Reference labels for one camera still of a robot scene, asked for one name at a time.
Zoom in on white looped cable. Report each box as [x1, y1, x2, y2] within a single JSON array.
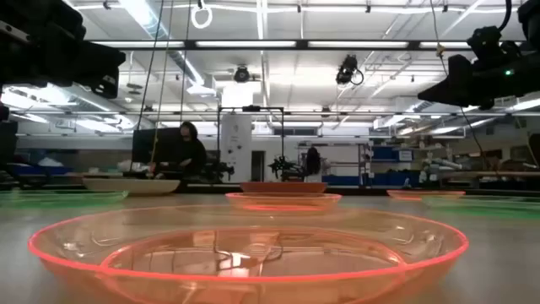
[[190, 0, 213, 30]]

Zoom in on black aluminium table frame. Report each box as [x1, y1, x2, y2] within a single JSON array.
[[176, 183, 540, 197]]

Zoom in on black hanging cable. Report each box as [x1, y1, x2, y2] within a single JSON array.
[[429, 0, 486, 161], [130, 0, 165, 170], [180, 0, 191, 124]]

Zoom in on brown bowl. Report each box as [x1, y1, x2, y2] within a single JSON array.
[[239, 181, 328, 195]]

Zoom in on black beam with light strips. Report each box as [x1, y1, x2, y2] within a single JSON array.
[[86, 39, 524, 52]]

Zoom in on black ceiling camera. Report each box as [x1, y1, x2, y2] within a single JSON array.
[[233, 65, 251, 84], [335, 53, 365, 87]]

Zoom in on beige round plate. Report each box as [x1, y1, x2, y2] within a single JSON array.
[[81, 177, 181, 196]]

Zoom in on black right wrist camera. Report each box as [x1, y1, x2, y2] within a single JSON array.
[[466, 25, 524, 71]]

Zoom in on white cabinet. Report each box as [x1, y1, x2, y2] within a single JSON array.
[[219, 112, 253, 183]]

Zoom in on large translucent orange plastic plate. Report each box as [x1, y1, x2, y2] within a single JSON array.
[[27, 204, 470, 304]]

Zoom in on person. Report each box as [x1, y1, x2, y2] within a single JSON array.
[[159, 121, 208, 181], [304, 146, 322, 177]]

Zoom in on blue storage bins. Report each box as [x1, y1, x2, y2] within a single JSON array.
[[322, 171, 423, 187]]

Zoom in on translucent green plastic plate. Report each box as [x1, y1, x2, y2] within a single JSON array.
[[0, 189, 130, 209], [421, 194, 540, 214]]

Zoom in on black monitor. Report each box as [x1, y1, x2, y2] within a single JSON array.
[[131, 128, 182, 174]]

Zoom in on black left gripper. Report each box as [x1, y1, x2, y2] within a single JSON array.
[[0, 0, 127, 100]]

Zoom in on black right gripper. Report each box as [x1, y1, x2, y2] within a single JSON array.
[[417, 54, 540, 110]]

